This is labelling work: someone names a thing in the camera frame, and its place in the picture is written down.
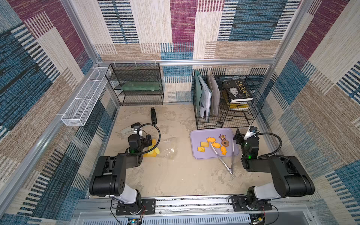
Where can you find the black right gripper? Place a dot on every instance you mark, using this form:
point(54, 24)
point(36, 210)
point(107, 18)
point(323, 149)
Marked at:
point(239, 136)

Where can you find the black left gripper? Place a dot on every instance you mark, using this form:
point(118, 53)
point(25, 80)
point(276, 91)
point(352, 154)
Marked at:
point(135, 125)

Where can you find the chocolate donut cookie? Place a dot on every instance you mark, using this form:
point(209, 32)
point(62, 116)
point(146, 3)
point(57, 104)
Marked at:
point(225, 143)

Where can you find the orange fish cookie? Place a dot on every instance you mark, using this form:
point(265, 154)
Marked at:
point(211, 139)
point(223, 150)

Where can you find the clear duck resealable bag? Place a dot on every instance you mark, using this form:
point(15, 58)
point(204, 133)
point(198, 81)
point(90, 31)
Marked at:
point(167, 149)

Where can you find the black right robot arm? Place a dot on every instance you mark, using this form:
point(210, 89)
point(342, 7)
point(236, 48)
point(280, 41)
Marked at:
point(289, 178)

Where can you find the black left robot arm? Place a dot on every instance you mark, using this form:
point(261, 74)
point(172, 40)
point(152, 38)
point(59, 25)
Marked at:
point(109, 176)

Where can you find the grey stapler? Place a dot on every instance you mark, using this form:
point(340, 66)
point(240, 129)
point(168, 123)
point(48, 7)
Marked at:
point(132, 129)

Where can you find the lilac plastic tray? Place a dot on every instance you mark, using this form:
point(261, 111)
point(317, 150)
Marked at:
point(198, 136)

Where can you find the yellow book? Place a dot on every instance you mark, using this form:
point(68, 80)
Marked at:
point(234, 106)

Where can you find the black portrait book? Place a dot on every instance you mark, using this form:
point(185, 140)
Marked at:
point(237, 91)

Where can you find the white paper sheets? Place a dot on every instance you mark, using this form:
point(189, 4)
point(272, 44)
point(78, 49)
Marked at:
point(206, 98)

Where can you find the brown envelope folder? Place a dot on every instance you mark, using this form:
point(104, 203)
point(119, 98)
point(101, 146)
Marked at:
point(215, 99)

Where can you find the green folder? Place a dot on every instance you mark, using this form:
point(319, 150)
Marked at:
point(198, 92)

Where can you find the black wire file organizer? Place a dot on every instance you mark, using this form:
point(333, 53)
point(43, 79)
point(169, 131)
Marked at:
point(229, 118)

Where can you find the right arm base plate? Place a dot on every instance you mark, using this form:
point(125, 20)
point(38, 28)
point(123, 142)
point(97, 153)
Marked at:
point(244, 203)

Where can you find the black wire shelf rack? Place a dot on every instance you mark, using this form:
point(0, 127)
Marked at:
point(136, 84)

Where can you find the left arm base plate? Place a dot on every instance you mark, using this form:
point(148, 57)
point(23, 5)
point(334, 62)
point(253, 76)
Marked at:
point(146, 205)

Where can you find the white mesh wall basket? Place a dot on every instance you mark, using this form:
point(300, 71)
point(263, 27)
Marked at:
point(83, 104)

